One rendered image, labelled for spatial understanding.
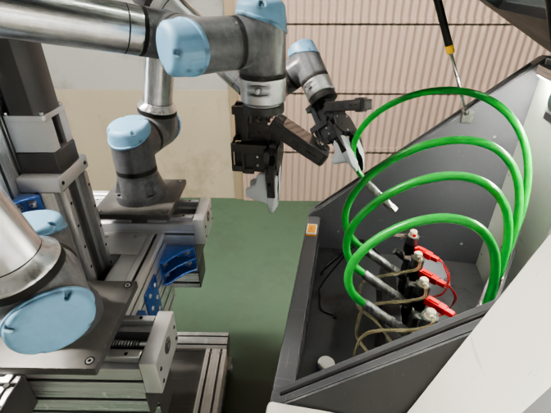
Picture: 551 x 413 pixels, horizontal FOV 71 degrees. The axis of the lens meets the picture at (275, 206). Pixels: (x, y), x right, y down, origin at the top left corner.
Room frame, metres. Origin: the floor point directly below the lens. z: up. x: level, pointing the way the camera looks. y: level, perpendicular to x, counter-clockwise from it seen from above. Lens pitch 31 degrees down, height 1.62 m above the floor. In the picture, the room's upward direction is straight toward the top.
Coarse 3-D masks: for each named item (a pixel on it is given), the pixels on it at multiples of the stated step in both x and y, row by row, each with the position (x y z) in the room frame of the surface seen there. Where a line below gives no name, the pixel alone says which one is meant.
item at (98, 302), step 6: (90, 288) 0.56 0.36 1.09; (96, 294) 0.56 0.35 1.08; (96, 300) 0.55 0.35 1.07; (96, 306) 0.54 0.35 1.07; (102, 306) 0.56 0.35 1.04; (96, 312) 0.53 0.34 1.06; (102, 312) 0.55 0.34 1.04; (96, 318) 0.52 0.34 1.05; (96, 324) 0.52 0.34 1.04; (90, 330) 0.50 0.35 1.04
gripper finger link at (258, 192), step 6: (258, 174) 0.62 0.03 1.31; (264, 174) 0.62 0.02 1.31; (258, 180) 0.62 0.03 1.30; (264, 180) 0.62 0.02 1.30; (276, 180) 0.62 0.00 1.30; (252, 186) 0.63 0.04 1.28; (258, 186) 0.62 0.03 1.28; (264, 186) 0.62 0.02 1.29; (276, 186) 0.62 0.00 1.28; (246, 192) 0.63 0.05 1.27; (252, 192) 0.63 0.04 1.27; (258, 192) 0.62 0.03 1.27; (264, 192) 0.62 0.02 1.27; (276, 192) 0.62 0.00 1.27; (252, 198) 0.63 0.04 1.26; (258, 198) 0.62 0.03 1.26; (264, 198) 0.62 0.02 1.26; (270, 198) 0.61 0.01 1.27; (276, 198) 0.62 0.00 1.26; (270, 204) 0.62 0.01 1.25; (276, 204) 0.63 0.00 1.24; (270, 210) 0.63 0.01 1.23
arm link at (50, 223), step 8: (32, 216) 0.55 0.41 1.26; (40, 216) 0.55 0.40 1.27; (48, 216) 0.55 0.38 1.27; (56, 216) 0.55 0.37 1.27; (32, 224) 0.52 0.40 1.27; (40, 224) 0.52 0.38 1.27; (48, 224) 0.52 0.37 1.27; (56, 224) 0.53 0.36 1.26; (64, 224) 0.55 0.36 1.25; (40, 232) 0.50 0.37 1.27; (48, 232) 0.51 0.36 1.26; (56, 232) 0.52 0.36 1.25; (64, 232) 0.54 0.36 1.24; (64, 240) 0.52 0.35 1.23; (72, 248) 0.52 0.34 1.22
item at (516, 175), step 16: (416, 144) 0.63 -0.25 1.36; (432, 144) 0.62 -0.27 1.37; (448, 144) 0.62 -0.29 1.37; (480, 144) 0.61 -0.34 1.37; (496, 144) 0.61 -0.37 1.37; (512, 160) 0.60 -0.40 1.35; (368, 176) 0.64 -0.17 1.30; (512, 176) 0.60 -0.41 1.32; (352, 192) 0.64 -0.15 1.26; (352, 240) 0.64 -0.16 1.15; (512, 240) 0.59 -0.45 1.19; (368, 256) 0.63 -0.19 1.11
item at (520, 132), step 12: (408, 96) 0.80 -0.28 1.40; (420, 96) 0.79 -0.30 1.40; (468, 96) 0.75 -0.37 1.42; (480, 96) 0.73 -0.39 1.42; (384, 108) 0.83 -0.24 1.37; (504, 108) 0.71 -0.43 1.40; (516, 120) 0.69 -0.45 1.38; (360, 132) 0.86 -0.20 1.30; (516, 132) 0.69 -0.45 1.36; (528, 144) 0.68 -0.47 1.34; (528, 156) 0.67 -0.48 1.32; (528, 168) 0.67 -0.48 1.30; (528, 180) 0.66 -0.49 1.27; (528, 192) 0.66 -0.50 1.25
